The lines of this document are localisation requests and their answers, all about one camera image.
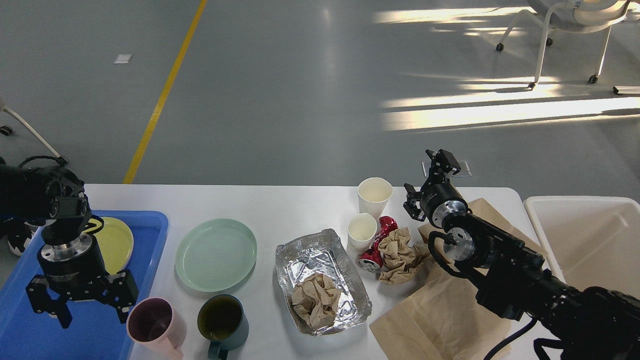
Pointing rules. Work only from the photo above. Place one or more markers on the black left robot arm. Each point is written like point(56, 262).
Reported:
point(51, 197)

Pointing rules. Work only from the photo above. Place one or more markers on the aluminium foil tray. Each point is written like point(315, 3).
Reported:
point(323, 254)

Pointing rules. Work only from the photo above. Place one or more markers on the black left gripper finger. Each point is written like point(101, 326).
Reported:
point(41, 301)
point(119, 291)

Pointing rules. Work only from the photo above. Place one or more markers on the small white paper cup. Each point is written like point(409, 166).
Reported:
point(361, 229)

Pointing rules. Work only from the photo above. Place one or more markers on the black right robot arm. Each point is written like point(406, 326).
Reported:
point(593, 324)

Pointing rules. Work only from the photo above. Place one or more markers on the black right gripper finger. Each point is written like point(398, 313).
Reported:
point(443, 165)
point(411, 204)

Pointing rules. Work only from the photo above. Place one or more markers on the dark teal mug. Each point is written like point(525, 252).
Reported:
point(223, 322)

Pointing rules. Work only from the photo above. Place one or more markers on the light green plate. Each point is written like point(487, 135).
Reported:
point(216, 255)

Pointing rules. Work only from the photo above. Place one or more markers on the brown paper bag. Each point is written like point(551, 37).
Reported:
point(440, 321)

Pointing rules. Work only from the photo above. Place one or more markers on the crumpled brown paper in tray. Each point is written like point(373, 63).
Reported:
point(316, 301)

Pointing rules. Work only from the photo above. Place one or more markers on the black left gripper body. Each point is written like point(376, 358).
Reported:
point(73, 267)

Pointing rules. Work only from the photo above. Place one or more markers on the white chair on castors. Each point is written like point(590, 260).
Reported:
point(572, 17)

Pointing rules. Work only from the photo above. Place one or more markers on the tall white paper cup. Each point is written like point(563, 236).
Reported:
point(373, 196)

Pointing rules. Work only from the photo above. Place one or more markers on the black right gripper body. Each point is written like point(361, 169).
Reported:
point(441, 200)

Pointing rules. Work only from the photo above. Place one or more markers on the white plastic bin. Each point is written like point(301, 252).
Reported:
point(590, 240)

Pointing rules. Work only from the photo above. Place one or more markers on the crushed red soda can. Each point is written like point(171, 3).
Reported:
point(372, 259)

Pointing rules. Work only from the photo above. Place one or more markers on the pink mug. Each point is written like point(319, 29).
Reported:
point(156, 324)

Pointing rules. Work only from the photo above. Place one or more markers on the crumpled brown paper ball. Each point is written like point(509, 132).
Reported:
point(400, 259)

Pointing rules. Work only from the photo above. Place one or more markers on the yellow plate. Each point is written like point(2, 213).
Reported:
point(115, 240)

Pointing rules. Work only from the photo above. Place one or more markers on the black and white shoe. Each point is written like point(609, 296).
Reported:
point(19, 235)

